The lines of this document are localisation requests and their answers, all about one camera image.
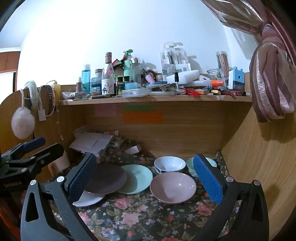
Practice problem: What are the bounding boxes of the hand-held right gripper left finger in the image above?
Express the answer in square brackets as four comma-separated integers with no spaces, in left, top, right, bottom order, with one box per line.
[20,152,99,241]

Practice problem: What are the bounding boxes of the glass jar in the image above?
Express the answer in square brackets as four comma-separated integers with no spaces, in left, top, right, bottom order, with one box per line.
[207,69,226,82]

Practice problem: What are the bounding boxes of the clear bottle with illustrated label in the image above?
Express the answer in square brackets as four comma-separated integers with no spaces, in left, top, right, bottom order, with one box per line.
[101,52,116,95]

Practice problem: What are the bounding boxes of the white rectangular box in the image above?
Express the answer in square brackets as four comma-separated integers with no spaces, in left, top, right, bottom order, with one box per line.
[166,70,201,84]

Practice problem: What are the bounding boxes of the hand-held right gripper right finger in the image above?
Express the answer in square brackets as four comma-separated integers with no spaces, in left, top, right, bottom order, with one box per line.
[193,153,270,241]

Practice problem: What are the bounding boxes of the clear lidded plastic box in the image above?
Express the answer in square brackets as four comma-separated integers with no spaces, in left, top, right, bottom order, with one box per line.
[122,88,151,98]

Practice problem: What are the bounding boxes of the green pump bottle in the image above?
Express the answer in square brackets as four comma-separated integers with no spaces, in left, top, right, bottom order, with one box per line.
[122,49,135,80]

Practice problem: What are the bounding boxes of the wooden shelf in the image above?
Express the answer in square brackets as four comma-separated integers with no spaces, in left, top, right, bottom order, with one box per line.
[59,94,252,107]

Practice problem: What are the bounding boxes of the floral tablecloth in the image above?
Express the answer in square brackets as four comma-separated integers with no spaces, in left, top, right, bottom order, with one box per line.
[69,148,241,241]

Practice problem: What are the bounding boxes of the square glass bottle with cork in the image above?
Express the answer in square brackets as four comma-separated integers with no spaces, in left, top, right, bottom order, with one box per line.
[91,69,103,95]

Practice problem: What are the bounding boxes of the light green plate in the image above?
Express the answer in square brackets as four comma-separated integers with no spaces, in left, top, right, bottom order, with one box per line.
[117,164,153,194]

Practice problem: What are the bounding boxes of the orange sticky note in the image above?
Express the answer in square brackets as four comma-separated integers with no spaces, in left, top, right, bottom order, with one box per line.
[122,110,163,124]

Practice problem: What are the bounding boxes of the white bottle with orange cap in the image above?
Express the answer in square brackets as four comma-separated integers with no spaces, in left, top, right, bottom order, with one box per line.
[190,79,225,88]

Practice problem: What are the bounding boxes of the pink striped curtain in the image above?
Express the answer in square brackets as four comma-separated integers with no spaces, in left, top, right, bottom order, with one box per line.
[201,0,296,124]

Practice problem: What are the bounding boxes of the small white box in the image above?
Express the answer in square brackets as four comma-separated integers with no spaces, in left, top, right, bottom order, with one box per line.
[125,145,142,155]

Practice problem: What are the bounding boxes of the small pink bottle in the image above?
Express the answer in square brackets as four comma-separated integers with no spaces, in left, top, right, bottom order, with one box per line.
[141,68,156,84]

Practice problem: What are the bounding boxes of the tall blue liquid bottle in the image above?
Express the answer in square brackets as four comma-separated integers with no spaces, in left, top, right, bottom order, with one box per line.
[81,64,92,93]

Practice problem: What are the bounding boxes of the dark brown plate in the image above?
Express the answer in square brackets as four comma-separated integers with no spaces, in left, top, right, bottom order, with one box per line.
[85,163,127,195]

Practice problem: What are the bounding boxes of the blue white pencil sharpener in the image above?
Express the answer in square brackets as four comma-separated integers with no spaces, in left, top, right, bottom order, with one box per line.
[228,67,245,91]

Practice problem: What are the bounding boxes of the clear blister packs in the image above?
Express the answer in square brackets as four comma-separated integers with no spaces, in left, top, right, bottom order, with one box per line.
[159,42,191,77]

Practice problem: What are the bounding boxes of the clear bottle with silver cap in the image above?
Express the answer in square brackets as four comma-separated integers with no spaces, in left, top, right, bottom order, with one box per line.
[130,57,142,85]

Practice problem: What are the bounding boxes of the green sticky note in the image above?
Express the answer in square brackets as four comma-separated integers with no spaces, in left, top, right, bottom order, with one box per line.
[123,105,154,111]

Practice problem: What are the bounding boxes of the pink sticky note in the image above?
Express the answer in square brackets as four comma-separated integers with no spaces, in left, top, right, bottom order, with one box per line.
[95,105,118,116]

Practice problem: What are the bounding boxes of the white plate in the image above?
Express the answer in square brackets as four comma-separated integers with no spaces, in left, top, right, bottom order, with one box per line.
[73,190,105,207]

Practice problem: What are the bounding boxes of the small dark green bottle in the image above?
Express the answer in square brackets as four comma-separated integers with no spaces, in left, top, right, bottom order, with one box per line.
[117,76,125,95]

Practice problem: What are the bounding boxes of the brown beaded headband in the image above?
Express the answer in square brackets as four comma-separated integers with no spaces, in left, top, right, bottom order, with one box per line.
[39,85,56,117]

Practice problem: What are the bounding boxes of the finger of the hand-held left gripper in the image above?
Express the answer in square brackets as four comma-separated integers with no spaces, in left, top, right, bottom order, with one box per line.
[7,143,65,177]
[0,136,46,163]

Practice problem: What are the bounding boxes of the white bowl with dark dots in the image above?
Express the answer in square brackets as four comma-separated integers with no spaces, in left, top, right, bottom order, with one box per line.
[154,156,187,174]

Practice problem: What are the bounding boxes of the thin white cable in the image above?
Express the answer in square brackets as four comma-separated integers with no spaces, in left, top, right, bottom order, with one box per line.
[55,101,64,141]

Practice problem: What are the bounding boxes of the pink plate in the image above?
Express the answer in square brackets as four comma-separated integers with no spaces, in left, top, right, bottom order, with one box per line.
[150,172,197,204]

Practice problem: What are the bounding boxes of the light green bowl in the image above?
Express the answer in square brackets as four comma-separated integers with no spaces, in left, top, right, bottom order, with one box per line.
[186,157,218,178]

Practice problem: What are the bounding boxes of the stack of white papers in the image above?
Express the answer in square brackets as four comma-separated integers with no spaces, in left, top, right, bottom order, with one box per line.
[69,129,114,157]

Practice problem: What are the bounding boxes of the clear tube of pencils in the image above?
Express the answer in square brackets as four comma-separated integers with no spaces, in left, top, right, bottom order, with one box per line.
[216,51,229,79]

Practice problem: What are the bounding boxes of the white fluffy earmuffs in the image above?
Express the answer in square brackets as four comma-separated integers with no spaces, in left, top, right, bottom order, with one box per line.
[11,80,38,140]

